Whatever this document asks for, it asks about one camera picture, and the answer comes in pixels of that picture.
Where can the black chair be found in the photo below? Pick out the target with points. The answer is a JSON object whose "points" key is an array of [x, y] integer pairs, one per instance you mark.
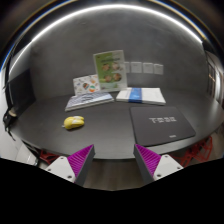
{"points": [[19, 96]]}

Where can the white and blue book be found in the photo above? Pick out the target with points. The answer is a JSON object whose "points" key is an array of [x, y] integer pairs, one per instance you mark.
{"points": [[141, 95]]}

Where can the tall green food poster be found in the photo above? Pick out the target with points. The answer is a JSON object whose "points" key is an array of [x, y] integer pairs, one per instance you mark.
{"points": [[111, 70]]}

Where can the red table frame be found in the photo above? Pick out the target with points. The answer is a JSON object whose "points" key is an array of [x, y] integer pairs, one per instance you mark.
{"points": [[47, 157], [201, 152]]}

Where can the white wall paper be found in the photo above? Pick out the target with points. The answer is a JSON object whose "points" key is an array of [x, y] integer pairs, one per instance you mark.
{"points": [[127, 67], [136, 67], [148, 68], [158, 69]]}

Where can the red table frame right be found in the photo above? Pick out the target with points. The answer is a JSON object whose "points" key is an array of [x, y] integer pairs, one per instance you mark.
{"points": [[201, 152]]}

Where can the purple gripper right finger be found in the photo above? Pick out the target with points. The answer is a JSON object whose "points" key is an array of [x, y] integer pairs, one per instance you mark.
{"points": [[154, 166]]}

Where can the small white food card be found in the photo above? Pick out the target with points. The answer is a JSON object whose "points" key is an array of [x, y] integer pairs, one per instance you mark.
{"points": [[86, 84]]}

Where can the red table frame left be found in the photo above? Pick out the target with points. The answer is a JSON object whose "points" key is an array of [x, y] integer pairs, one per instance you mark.
{"points": [[47, 157]]}

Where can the black mouse pad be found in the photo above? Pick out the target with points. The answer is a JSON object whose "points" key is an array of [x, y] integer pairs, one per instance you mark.
{"points": [[156, 125]]}

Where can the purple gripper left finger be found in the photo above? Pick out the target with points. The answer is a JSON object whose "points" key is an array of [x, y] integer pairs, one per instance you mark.
{"points": [[73, 168]]}

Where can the yellow computer mouse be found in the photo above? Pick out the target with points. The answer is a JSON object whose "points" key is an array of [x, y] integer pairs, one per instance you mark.
{"points": [[73, 122]]}

